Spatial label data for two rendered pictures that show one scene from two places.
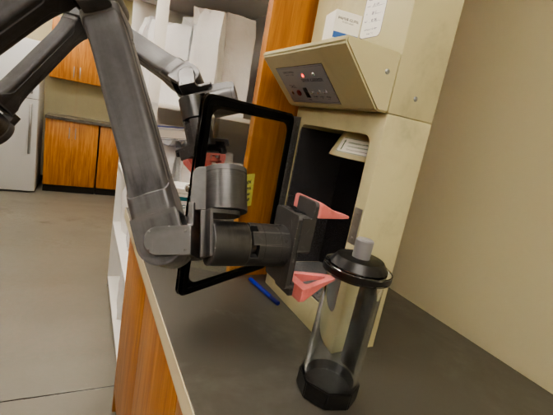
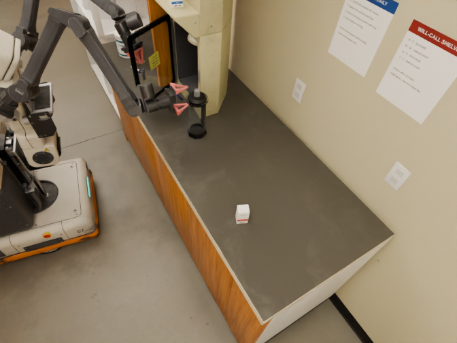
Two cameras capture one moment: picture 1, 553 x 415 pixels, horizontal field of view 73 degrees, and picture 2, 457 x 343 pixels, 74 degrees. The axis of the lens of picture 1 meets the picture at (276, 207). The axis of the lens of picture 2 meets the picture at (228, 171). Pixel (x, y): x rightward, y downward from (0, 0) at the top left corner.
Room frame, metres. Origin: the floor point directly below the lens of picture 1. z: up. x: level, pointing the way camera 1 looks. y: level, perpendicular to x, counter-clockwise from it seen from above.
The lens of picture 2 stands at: (-0.63, -0.19, 2.08)
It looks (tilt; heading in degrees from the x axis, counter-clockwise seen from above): 51 degrees down; 353
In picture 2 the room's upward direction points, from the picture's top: 6 degrees clockwise
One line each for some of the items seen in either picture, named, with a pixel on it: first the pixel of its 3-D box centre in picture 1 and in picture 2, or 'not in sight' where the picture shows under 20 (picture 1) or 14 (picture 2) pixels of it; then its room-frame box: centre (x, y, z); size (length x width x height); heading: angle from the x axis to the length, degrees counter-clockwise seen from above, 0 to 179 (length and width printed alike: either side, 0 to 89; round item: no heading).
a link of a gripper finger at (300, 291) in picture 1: (308, 269); (179, 104); (0.52, -0.06, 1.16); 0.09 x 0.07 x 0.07; 118
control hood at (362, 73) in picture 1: (317, 78); (172, 11); (0.79, -0.03, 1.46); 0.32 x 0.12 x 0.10; 28
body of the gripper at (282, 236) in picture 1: (268, 244); (164, 102); (0.49, 0.00, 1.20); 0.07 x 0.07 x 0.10; 28
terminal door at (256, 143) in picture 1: (240, 196); (154, 62); (0.82, 0.08, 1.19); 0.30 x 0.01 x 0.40; 147
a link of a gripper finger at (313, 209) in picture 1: (318, 223); (178, 91); (0.52, -0.06, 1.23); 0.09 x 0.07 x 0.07; 118
